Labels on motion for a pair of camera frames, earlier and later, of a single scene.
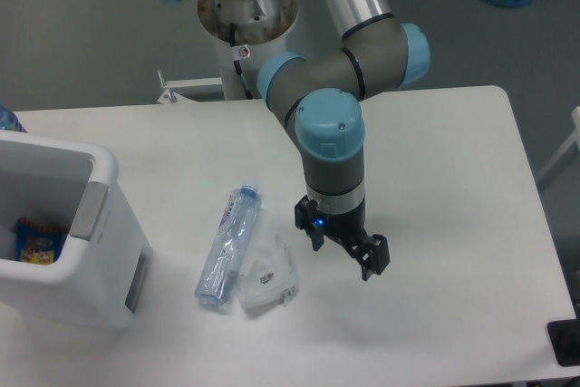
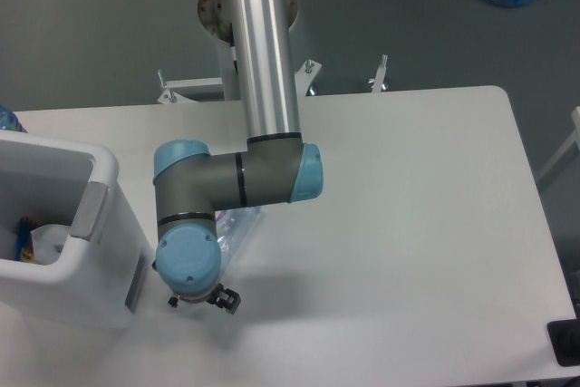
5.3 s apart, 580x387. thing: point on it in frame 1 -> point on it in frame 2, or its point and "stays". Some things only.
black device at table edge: [565, 341] stays
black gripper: [347, 227] -> [173, 302]
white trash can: [97, 284] stays
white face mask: [268, 278] -> [48, 241]
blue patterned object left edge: [9, 120] stays
